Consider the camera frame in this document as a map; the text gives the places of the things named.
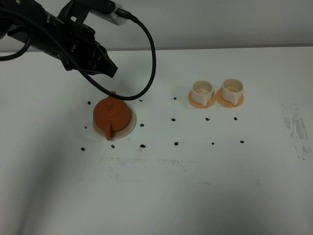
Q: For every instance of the white teacup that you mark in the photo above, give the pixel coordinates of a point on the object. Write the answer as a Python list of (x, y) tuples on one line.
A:
[(202, 93), (232, 90)]

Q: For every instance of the right white teacup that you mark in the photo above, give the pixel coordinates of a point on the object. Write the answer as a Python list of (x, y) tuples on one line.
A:
[(232, 90)]

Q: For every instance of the brown clay teapot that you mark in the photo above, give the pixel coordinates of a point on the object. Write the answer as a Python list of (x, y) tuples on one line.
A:
[(111, 115)]

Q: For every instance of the left white teacup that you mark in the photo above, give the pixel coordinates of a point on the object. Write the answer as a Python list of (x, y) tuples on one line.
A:
[(202, 93)]

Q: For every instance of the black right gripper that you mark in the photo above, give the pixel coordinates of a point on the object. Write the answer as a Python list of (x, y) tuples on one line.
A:
[(77, 38)]

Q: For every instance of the beige round teapot coaster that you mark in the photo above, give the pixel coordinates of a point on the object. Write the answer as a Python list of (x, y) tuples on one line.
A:
[(119, 134)]

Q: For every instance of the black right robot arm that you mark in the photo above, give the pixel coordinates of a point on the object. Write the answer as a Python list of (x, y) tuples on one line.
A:
[(19, 31)]

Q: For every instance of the right orange cup coaster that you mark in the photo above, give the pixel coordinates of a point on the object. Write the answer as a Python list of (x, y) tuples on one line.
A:
[(228, 104)]

